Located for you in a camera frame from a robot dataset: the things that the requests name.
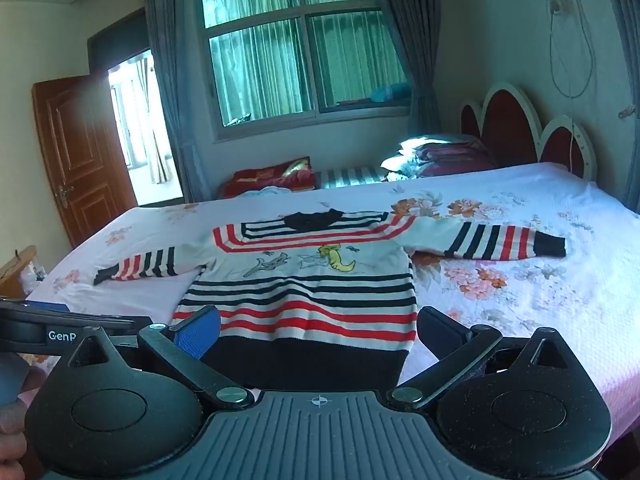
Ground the grey curtain right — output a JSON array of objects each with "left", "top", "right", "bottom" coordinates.
[{"left": 380, "top": 0, "right": 442, "bottom": 132}]

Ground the grey curtain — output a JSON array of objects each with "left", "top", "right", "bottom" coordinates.
[
  {"left": 144, "top": 0, "right": 212, "bottom": 203},
  {"left": 380, "top": 0, "right": 442, "bottom": 132}
]

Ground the red gold pillow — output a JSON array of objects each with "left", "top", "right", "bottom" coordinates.
[{"left": 220, "top": 157, "right": 316, "bottom": 198}]

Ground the grey curtain left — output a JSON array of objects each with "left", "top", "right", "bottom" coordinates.
[{"left": 144, "top": 0, "right": 212, "bottom": 203}]

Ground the wooden side furniture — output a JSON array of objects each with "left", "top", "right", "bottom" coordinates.
[{"left": 0, "top": 245, "right": 37, "bottom": 299}]

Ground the striped cushion bench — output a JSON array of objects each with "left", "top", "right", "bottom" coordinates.
[{"left": 314, "top": 166, "right": 388, "bottom": 188}]

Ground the striped knit children's sweater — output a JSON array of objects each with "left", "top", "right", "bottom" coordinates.
[{"left": 96, "top": 209, "right": 566, "bottom": 392}]

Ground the person's left hand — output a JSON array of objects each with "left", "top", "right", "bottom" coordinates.
[{"left": 1, "top": 398, "right": 27, "bottom": 480}]

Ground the red white scalloped headboard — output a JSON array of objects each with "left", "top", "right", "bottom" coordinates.
[{"left": 459, "top": 82, "right": 598, "bottom": 182}]

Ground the hanging wall cable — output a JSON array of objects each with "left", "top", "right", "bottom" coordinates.
[{"left": 546, "top": 0, "right": 598, "bottom": 101}]

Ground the brown wooden door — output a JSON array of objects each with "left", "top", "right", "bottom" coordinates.
[{"left": 32, "top": 75, "right": 137, "bottom": 247}]

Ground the green glass window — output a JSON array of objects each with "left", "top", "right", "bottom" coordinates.
[{"left": 196, "top": 0, "right": 411, "bottom": 140}]

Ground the light blue cloth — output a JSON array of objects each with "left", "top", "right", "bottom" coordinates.
[{"left": 243, "top": 185, "right": 292, "bottom": 197}]

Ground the folded maroon quilt pile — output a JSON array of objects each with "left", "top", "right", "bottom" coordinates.
[{"left": 380, "top": 133, "right": 498, "bottom": 180}]

